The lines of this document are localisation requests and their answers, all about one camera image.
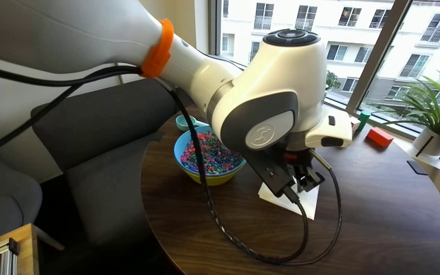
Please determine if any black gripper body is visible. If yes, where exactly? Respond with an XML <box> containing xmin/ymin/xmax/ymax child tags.
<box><xmin>282</xmin><ymin>147</ymin><xmax>319</xmax><ymax>181</ymax></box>

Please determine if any colourful gravel pebbles pile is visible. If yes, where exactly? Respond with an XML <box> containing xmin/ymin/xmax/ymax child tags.
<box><xmin>178</xmin><ymin>133</ymin><xmax>244</xmax><ymax>178</ymax></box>

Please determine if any blue bowl yellow outside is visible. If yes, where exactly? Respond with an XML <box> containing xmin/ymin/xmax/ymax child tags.
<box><xmin>172</xmin><ymin>124</ymin><xmax>247</xmax><ymax>188</ymax></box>

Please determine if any teal spoon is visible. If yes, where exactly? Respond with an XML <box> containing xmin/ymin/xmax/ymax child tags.
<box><xmin>172</xmin><ymin>112</ymin><xmax>201</xmax><ymax>133</ymax></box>

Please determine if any white paper napkin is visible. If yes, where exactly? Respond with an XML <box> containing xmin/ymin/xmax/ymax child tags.
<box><xmin>256</xmin><ymin>181</ymin><xmax>322</xmax><ymax>222</ymax></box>

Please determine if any green toy block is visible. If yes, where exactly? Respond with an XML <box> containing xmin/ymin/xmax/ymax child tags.
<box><xmin>356</xmin><ymin>110</ymin><xmax>372</xmax><ymax>135</ymax></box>

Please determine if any red toy block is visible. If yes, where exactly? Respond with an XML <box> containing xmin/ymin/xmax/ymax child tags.
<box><xmin>365</xmin><ymin>127</ymin><xmax>395</xmax><ymax>150</ymax></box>

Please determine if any white window sill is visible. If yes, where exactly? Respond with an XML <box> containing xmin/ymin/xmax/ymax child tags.
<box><xmin>325</xmin><ymin>97</ymin><xmax>440</xmax><ymax>181</ymax></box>

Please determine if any dark flat card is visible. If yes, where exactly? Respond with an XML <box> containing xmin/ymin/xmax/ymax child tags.
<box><xmin>404</xmin><ymin>159</ymin><xmax>430</xmax><ymax>178</ymax></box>

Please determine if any green potted plant white pot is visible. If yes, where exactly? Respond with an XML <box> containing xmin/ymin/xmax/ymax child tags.
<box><xmin>382</xmin><ymin>75</ymin><xmax>440</xmax><ymax>184</ymax></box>

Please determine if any white apartment building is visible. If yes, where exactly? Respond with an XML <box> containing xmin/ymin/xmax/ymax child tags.
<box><xmin>218</xmin><ymin>0</ymin><xmax>440</xmax><ymax>129</ymax></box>

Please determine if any grey fabric sofa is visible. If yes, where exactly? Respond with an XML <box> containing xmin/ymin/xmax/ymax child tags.
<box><xmin>29</xmin><ymin>78</ymin><xmax>201</xmax><ymax>251</ymax></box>

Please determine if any grey armchair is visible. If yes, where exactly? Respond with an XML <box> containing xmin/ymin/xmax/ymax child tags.
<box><xmin>0</xmin><ymin>135</ymin><xmax>44</xmax><ymax>242</ymax></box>

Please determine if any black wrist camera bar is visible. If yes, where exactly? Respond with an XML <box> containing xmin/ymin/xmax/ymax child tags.
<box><xmin>243</xmin><ymin>150</ymin><xmax>301</xmax><ymax>199</ymax></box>

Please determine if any thin black cable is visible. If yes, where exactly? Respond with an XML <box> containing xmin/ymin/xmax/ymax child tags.
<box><xmin>275</xmin><ymin>152</ymin><xmax>345</xmax><ymax>266</ymax></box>

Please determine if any dark window frame post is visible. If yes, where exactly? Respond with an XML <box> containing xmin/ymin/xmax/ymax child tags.
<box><xmin>345</xmin><ymin>0</ymin><xmax>414</xmax><ymax>115</ymax></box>

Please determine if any orange cable clamp ring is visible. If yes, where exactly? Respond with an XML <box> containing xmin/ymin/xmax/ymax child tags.
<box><xmin>140</xmin><ymin>17</ymin><xmax>177</xmax><ymax>81</ymax></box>

